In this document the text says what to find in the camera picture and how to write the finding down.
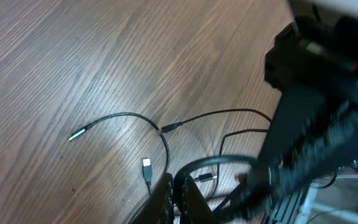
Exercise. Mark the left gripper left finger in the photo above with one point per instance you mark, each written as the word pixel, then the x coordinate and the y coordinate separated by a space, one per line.
pixel 158 209

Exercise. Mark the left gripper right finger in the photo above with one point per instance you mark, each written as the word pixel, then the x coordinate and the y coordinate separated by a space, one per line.
pixel 192 205

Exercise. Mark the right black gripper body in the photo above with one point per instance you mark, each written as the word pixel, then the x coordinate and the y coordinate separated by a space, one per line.
pixel 295 59

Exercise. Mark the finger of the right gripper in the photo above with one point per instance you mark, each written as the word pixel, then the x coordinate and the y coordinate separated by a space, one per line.
pixel 267 185
pixel 301 111

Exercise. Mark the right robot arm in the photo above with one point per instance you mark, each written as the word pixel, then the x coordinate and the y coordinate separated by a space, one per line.
pixel 324 22

